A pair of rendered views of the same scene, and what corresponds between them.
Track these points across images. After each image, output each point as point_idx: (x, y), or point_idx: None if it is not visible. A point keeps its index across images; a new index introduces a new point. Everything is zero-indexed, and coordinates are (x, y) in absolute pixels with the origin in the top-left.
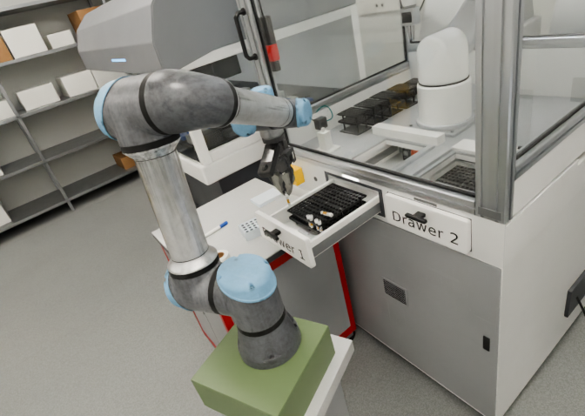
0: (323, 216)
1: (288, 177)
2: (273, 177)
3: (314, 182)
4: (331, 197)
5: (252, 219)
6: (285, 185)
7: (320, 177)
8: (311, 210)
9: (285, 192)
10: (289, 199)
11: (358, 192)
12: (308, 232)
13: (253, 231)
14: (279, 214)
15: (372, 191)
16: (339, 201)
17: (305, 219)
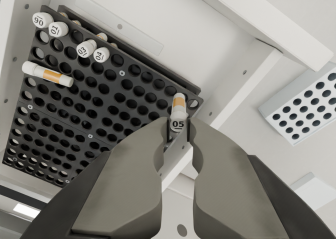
0: (66, 72)
1: (100, 187)
2: (245, 197)
3: (187, 222)
4: (89, 159)
5: (322, 123)
6: (153, 142)
7: (163, 231)
8: (120, 102)
9: (186, 129)
10: (172, 107)
11: (29, 172)
12: (124, 35)
13: (312, 81)
14: (232, 91)
15: (5, 176)
16: (58, 140)
17: (110, 45)
